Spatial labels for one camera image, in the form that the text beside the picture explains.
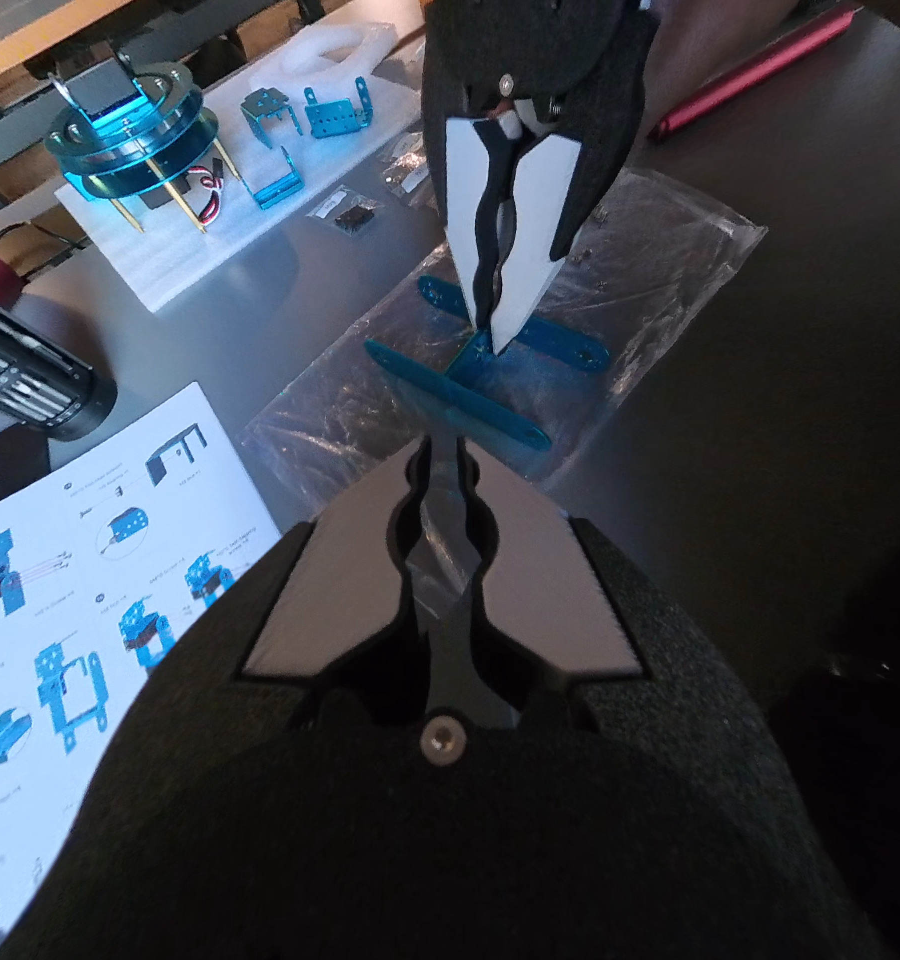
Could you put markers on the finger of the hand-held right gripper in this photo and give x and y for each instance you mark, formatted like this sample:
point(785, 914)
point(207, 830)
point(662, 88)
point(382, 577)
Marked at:
point(465, 195)
point(540, 225)

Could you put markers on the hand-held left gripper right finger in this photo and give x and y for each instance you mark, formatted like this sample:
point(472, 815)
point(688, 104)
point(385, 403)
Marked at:
point(555, 600)

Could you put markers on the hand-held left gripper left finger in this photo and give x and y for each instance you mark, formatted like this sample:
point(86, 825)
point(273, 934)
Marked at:
point(330, 600)

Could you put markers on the large clear plastic bag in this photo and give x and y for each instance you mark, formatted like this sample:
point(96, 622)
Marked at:
point(682, 247)

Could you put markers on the round blue robot base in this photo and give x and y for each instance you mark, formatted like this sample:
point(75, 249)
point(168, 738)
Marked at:
point(120, 142)

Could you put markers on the grey desk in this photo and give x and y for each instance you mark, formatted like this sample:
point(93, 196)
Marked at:
point(794, 375)

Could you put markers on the pile of small hardware bags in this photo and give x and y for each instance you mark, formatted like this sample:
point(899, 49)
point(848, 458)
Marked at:
point(412, 172)

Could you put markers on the small bag of black screws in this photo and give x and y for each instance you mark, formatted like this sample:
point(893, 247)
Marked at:
point(352, 216)

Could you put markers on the white instruction manual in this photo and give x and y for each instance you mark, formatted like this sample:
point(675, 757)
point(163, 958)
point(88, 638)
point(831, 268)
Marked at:
point(82, 525)

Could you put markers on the white foam sheet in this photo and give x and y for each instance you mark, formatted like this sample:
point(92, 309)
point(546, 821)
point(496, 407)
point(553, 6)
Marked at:
point(195, 255)

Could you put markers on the black cylindrical bit holder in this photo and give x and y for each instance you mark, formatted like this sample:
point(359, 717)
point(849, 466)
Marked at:
point(45, 375)

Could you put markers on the blue holed U bracket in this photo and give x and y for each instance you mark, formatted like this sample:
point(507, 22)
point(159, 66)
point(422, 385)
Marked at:
point(337, 116)

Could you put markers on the small blue U bracket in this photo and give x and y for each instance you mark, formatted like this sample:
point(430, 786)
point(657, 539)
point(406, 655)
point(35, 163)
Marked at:
point(277, 191)

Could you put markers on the teal claw-shaped bracket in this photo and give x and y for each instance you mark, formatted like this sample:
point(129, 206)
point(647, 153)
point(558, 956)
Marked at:
point(266, 112)

